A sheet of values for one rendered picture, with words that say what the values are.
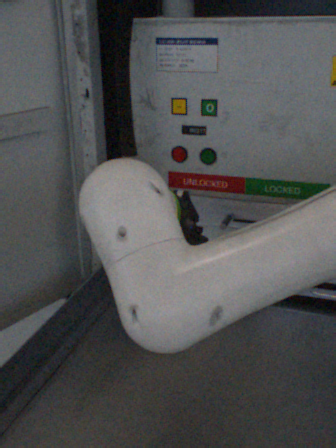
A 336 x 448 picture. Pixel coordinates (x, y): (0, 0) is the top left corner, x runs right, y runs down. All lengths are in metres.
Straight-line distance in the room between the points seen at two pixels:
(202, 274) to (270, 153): 0.53
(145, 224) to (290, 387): 0.45
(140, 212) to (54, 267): 0.62
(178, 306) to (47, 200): 0.62
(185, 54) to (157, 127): 0.15
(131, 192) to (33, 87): 0.52
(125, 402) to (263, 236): 0.41
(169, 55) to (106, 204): 0.53
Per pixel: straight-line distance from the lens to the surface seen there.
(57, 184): 1.16
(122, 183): 0.61
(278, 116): 1.06
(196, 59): 1.07
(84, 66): 1.12
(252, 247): 0.60
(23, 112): 1.07
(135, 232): 0.60
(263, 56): 1.05
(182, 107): 1.09
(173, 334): 0.59
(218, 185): 1.11
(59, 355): 1.02
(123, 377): 0.96
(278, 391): 0.94
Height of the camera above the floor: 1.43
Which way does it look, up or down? 22 degrees down
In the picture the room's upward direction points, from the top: 1 degrees counter-clockwise
